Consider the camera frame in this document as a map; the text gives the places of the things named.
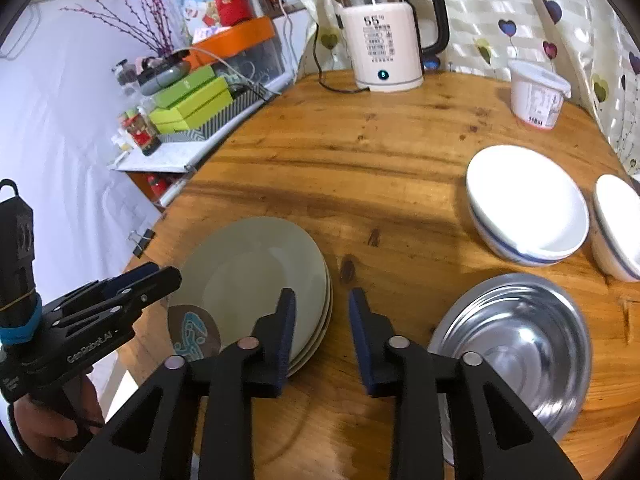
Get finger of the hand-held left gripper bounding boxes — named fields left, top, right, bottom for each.
left=44, top=266, right=182, bottom=334
left=60, top=261, right=162, bottom=307

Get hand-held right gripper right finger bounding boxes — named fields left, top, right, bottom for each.
left=348, top=287, right=583, bottom=480

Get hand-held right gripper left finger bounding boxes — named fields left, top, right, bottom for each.
left=60, top=287, right=297, bottom=480

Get stainless steel bowl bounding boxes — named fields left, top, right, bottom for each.
left=427, top=273, right=593, bottom=466

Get large white bowl blue band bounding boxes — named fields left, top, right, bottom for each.
left=465, top=145, right=591, bottom=267

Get small white bowl blue band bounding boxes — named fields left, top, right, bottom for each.
left=591, top=174, right=640, bottom=282

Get person's left hand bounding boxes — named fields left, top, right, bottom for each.
left=7, top=375, right=107, bottom=465

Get black binder clip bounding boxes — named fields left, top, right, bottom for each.
left=128, top=229, right=157, bottom=257

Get white tube package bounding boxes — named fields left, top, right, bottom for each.
left=159, top=172, right=198, bottom=208

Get red cartoon figure jar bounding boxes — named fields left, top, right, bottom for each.
left=127, top=112, right=162, bottom=157

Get chevron patterned box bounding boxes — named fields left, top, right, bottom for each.
left=157, top=85, right=269, bottom=144

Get grey oblong device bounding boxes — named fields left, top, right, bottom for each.
left=137, top=60, right=192, bottom=96

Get dark green box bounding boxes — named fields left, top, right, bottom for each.
left=145, top=65, right=217, bottom=109

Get black device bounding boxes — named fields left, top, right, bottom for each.
left=141, top=50, right=191, bottom=72

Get purple dried branches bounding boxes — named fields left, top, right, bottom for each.
left=60, top=0, right=177, bottom=56

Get orange-lidded clear box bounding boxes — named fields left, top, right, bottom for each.
left=192, top=16, right=287, bottom=92

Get cartoon print bag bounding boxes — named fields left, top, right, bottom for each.
left=157, top=0, right=224, bottom=43

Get white electric kettle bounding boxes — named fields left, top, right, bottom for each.
left=330, top=0, right=451, bottom=93

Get white plastic tub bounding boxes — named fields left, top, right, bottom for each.
left=507, top=58, right=572, bottom=131

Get heart-print curtain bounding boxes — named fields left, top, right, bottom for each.
left=272, top=0, right=640, bottom=176

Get black kettle power cable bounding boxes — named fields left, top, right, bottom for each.
left=312, top=35, right=372, bottom=95

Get white hanging power cord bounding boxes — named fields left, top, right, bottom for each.
left=280, top=0, right=301, bottom=63

